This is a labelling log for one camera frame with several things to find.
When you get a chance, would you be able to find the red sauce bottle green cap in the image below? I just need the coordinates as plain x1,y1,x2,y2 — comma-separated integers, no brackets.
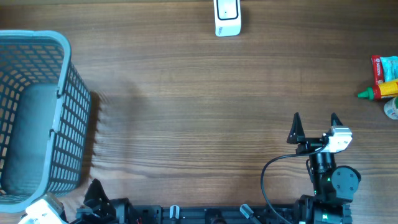
358,80,397,100

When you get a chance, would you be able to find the green lid white jar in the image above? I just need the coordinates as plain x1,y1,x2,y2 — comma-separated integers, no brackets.
384,97,398,120

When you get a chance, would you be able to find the red stick sachet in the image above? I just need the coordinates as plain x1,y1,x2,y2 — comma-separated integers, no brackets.
371,55,384,85

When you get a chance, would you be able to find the teal white sachet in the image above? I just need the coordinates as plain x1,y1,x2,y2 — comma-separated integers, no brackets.
381,56,398,82

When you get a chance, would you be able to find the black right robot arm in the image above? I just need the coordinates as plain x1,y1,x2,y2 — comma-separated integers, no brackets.
287,113,361,223

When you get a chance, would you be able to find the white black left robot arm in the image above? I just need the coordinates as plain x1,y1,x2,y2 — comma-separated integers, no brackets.
19,179,136,224

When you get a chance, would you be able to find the white barcode scanner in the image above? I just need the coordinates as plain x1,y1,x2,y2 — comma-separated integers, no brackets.
213,0,242,37

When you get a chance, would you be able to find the grey plastic mesh basket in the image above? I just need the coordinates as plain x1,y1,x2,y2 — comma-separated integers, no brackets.
1,30,91,213

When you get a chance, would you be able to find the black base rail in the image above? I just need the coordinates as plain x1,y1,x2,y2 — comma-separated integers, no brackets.
76,203,353,224

